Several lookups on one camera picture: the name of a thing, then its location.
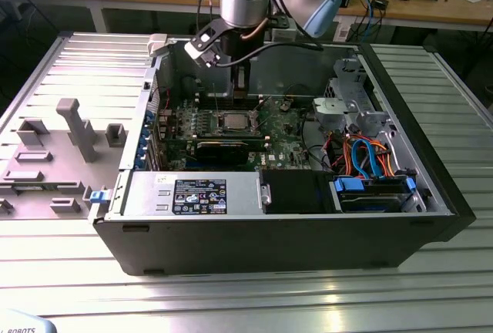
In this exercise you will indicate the CPU socket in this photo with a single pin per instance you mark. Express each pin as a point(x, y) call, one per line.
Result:
point(220, 126)

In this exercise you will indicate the RAM slot white clips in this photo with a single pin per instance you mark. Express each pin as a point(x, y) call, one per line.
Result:
point(258, 139)

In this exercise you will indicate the silver metal latch plate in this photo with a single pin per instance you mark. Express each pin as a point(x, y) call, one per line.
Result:
point(265, 195)

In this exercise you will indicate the hard disk in blue carrier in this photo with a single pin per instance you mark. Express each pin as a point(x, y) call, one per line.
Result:
point(348, 186)

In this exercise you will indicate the open black PC case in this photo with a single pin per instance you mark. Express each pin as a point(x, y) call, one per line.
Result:
point(231, 244)

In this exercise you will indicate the black graphics card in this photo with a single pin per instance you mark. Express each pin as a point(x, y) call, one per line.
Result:
point(221, 152)

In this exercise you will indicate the green motherboard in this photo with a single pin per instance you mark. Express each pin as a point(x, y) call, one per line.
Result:
point(285, 132)

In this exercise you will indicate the small black adapter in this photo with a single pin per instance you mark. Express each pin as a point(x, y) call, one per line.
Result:
point(380, 4)

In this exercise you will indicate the pale grey case latch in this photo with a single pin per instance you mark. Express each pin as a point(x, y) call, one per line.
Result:
point(158, 44)

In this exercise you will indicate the silver square CPU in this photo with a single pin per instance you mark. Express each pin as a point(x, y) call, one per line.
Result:
point(235, 122)

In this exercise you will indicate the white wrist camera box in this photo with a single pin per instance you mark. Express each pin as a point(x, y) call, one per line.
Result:
point(200, 49)

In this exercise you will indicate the thin metal locking lever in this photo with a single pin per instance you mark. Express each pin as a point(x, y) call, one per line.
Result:
point(216, 99)
point(266, 120)

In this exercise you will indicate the metal optical bay cage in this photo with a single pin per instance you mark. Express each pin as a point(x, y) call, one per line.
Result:
point(346, 67)

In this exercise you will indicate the blue card retention clip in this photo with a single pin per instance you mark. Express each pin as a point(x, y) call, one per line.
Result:
point(145, 137)
point(150, 119)
point(140, 157)

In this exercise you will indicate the pale blue teach pendant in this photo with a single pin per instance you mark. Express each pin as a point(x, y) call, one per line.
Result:
point(23, 323)

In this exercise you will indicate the grey power supply unit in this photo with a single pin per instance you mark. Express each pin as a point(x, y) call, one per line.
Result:
point(146, 194)

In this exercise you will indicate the black cylindrical case part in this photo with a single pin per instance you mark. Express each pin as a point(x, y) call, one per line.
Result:
point(191, 84)

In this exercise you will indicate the grey metal drive bracket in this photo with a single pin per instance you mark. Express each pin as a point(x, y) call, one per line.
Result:
point(327, 111)

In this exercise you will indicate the grey parts rack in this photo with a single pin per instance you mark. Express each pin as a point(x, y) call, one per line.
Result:
point(46, 179)

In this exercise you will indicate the blue plastic clip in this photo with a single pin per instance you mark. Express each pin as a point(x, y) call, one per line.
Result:
point(97, 197)

